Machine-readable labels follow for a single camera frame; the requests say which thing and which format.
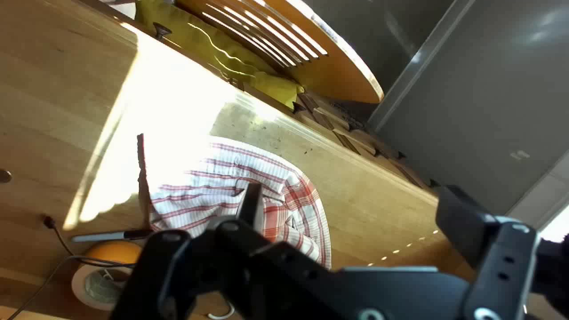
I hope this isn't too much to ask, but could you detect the thin black cable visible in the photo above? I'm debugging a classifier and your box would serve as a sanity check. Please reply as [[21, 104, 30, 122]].
[[41, 214, 82, 264]]

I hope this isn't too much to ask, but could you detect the tape roll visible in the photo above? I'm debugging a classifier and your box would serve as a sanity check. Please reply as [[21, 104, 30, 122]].
[[69, 260, 135, 314]]

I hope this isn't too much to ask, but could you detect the yellow cushion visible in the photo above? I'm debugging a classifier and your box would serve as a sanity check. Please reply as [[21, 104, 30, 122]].
[[133, 0, 304, 113]]

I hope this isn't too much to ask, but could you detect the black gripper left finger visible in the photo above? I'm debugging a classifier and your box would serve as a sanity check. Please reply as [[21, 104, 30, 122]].
[[108, 182, 281, 320]]

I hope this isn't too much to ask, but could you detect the wooden roll-top desk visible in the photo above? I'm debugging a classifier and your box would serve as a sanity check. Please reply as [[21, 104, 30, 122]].
[[0, 0, 476, 320]]

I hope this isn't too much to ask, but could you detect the wooden slatted chair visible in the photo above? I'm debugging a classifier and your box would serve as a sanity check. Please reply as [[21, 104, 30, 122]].
[[176, 0, 386, 106]]

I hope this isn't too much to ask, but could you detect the white and red striped towel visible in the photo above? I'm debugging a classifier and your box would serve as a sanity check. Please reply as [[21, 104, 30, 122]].
[[135, 132, 334, 273]]

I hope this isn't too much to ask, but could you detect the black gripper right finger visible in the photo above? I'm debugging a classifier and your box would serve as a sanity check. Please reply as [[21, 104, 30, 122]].
[[435, 186, 540, 320]]

